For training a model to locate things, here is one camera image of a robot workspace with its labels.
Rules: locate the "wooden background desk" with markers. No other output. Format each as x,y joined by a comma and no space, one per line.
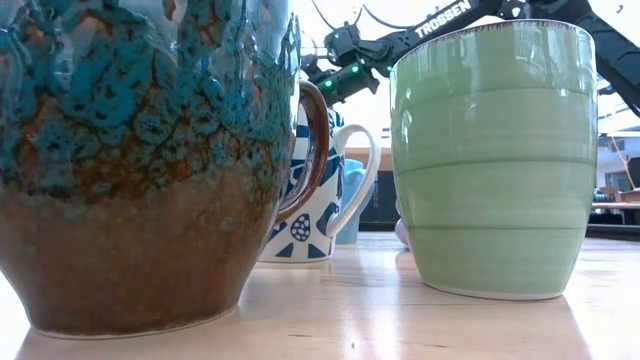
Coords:
615,205

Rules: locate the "black aluminium table frame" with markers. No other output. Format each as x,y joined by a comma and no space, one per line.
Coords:
615,232

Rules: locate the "white blue patterned mug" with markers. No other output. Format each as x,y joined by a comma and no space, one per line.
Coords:
300,245

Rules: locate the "light blue mug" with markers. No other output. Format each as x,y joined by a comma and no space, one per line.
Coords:
348,232

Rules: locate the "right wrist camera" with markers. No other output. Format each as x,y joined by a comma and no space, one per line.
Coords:
342,45

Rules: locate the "wooden shelf black legs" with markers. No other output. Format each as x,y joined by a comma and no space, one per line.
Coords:
370,157

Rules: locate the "brown blue glazed mug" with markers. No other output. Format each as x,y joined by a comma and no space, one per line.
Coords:
125,200

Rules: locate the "black background cabinet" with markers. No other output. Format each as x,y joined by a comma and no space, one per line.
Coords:
380,200

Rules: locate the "light green mug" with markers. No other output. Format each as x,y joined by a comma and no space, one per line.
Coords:
495,175

